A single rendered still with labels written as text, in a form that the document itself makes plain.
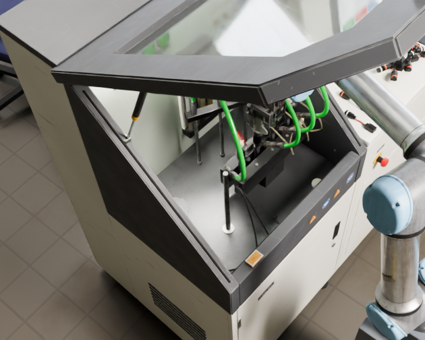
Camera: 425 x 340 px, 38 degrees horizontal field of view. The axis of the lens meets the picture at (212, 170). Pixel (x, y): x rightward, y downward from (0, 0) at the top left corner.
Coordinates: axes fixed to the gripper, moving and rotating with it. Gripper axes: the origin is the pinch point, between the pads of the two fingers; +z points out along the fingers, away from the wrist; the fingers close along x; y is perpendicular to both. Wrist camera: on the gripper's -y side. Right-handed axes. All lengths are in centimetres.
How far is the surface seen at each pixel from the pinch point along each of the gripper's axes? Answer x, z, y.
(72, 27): -23, -28, -46
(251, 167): 1.5, 23.7, -3.3
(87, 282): -44, 122, -65
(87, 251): -33, 122, -78
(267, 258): -18.6, 29.0, 20.1
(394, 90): 61, 24, 13
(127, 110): -20.2, -0.8, -33.9
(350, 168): 24.6, 27.8, 20.1
